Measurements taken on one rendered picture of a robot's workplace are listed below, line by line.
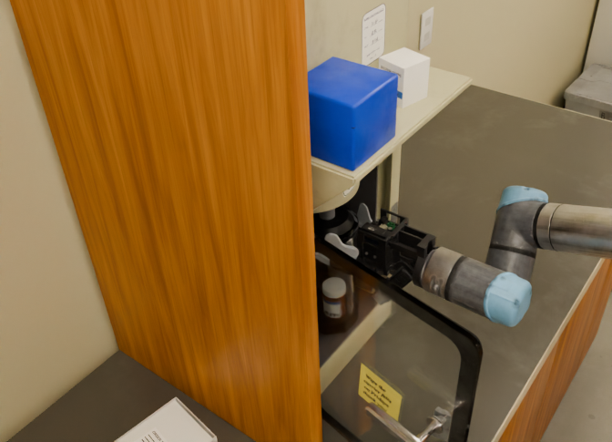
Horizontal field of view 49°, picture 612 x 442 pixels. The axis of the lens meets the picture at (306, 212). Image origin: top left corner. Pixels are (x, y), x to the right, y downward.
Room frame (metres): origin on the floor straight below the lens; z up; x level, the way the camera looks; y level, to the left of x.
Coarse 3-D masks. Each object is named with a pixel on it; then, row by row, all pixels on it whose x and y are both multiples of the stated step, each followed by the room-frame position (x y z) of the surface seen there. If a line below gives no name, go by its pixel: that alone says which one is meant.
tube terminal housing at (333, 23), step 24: (312, 0) 0.79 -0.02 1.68; (336, 0) 0.83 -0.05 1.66; (360, 0) 0.87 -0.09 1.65; (384, 0) 0.92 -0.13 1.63; (408, 0) 0.97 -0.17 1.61; (312, 24) 0.79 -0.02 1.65; (336, 24) 0.83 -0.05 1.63; (360, 24) 0.87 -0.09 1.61; (312, 48) 0.79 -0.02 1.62; (336, 48) 0.83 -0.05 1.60; (360, 48) 0.87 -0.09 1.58; (384, 48) 0.92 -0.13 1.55; (384, 168) 0.99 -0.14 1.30; (384, 192) 0.99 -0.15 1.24
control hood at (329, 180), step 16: (432, 80) 0.90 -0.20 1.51; (448, 80) 0.90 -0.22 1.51; (464, 80) 0.89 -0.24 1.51; (432, 96) 0.85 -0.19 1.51; (448, 96) 0.85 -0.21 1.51; (400, 112) 0.81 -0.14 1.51; (416, 112) 0.81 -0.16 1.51; (432, 112) 0.81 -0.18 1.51; (400, 128) 0.76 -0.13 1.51; (416, 128) 0.77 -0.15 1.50; (400, 144) 0.74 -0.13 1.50; (320, 160) 0.70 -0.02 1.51; (368, 160) 0.69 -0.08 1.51; (320, 176) 0.69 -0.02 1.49; (336, 176) 0.67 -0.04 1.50; (352, 176) 0.66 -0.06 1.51; (320, 192) 0.69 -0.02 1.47; (336, 192) 0.67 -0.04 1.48
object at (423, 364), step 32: (320, 256) 0.68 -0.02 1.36; (320, 288) 0.69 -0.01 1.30; (352, 288) 0.64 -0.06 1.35; (384, 288) 0.60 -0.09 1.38; (320, 320) 0.69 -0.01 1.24; (352, 320) 0.64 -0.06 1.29; (384, 320) 0.59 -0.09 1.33; (416, 320) 0.56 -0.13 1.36; (448, 320) 0.53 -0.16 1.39; (320, 352) 0.69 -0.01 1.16; (352, 352) 0.64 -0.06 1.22; (384, 352) 0.59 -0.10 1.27; (416, 352) 0.55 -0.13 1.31; (448, 352) 0.52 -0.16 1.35; (480, 352) 0.49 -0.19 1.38; (352, 384) 0.64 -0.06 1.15; (416, 384) 0.55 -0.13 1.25; (448, 384) 0.52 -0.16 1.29; (352, 416) 0.64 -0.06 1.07; (416, 416) 0.55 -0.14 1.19; (448, 416) 0.51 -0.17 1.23
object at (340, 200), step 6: (354, 186) 0.90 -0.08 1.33; (342, 192) 0.87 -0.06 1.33; (348, 192) 0.88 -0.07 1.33; (354, 192) 0.89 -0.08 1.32; (336, 198) 0.86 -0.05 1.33; (342, 198) 0.87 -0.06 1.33; (348, 198) 0.87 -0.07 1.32; (324, 204) 0.85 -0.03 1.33; (330, 204) 0.85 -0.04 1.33; (336, 204) 0.86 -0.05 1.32; (342, 204) 0.86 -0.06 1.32; (318, 210) 0.84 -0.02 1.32; (324, 210) 0.85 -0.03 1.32; (330, 210) 0.85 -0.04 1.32
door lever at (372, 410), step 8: (368, 408) 0.55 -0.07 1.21; (376, 408) 0.55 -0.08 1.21; (376, 416) 0.54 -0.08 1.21; (384, 416) 0.53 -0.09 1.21; (392, 416) 0.54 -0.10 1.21; (384, 424) 0.52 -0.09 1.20; (392, 424) 0.52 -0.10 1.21; (400, 424) 0.52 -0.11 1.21; (432, 424) 0.52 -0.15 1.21; (440, 424) 0.52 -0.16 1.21; (392, 432) 0.51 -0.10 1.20; (400, 432) 0.51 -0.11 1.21; (408, 432) 0.51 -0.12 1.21; (424, 432) 0.51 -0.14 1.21; (432, 432) 0.51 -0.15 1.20; (440, 432) 0.51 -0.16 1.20; (400, 440) 0.50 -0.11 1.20; (408, 440) 0.50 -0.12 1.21; (416, 440) 0.50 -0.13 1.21; (424, 440) 0.50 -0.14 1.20
